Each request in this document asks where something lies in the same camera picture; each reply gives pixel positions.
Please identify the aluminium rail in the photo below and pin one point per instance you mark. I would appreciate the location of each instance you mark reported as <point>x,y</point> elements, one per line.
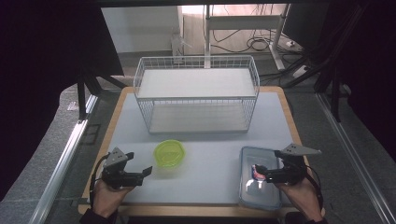
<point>351,155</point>
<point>65,155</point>

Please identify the person's left hand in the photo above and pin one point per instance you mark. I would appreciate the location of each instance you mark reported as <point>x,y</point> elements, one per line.
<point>107,199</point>

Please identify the green plastic bowl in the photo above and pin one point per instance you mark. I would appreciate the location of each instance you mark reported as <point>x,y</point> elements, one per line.
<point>169,154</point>

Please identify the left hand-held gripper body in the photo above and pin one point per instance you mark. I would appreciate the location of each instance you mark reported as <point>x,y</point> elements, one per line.
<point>116,177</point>

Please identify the pale grey table mat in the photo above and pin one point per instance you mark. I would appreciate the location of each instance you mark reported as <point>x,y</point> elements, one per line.
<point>202,180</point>

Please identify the clear lidded food container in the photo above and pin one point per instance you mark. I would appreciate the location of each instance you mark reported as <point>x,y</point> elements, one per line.
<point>257,193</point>

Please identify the dark curtain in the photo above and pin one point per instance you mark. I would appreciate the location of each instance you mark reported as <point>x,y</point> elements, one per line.
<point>40,77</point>
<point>373,71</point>

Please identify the white desk frame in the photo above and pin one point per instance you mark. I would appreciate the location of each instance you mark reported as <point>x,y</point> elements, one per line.
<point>243,22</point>

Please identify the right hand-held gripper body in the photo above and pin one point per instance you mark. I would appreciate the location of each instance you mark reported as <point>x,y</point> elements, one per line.
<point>292,174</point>

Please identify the small white plug adapter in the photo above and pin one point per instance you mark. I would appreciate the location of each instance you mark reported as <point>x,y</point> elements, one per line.
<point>290,43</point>

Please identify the black metal stand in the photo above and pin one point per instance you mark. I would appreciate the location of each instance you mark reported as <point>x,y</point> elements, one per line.
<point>335,93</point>
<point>82,93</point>

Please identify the white power strip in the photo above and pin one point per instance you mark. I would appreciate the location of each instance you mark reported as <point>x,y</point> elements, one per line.
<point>300,71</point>

